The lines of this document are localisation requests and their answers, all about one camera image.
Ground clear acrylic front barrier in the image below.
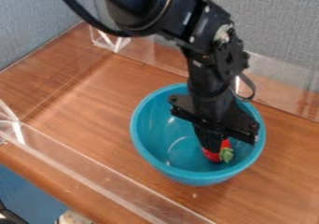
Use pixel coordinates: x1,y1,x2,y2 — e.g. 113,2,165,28
0,100,216,224

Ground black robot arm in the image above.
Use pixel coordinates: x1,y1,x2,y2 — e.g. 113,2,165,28
105,0,259,152

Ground red toy strawberry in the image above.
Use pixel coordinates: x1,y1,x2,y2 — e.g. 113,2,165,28
201,139,235,163

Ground clear acrylic barrier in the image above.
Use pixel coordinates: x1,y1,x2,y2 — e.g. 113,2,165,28
0,100,216,224
120,36,319,123

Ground blue plastic bowl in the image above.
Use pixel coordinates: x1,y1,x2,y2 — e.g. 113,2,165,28
129,83,267,187

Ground clear acrylic corner bracket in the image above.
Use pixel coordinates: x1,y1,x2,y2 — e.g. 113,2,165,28
89,27,131,53

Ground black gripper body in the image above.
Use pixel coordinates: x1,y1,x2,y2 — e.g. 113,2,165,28
168,94,260,145

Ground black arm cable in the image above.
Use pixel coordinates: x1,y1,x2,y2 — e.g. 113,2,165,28
48,0,139,38

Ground clear acrylic back barrier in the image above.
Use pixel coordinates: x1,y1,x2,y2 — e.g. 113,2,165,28
120,36,319,123

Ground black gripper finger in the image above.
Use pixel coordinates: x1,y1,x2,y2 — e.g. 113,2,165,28
195,127,225,153

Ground dark object bottom left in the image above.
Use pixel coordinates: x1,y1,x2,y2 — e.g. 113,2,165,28
0,201,28,224

